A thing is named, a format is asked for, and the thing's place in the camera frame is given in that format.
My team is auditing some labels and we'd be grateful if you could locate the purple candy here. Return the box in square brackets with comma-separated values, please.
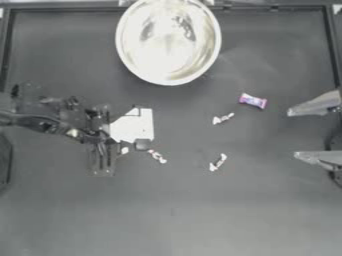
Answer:
[238, 92, 269, 110]

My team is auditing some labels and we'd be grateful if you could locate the steel bowl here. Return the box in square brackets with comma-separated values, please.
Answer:
[115, 0, 223, 87]

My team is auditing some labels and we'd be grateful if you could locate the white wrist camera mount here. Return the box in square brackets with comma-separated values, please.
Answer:
[108, 105, 156, 152]

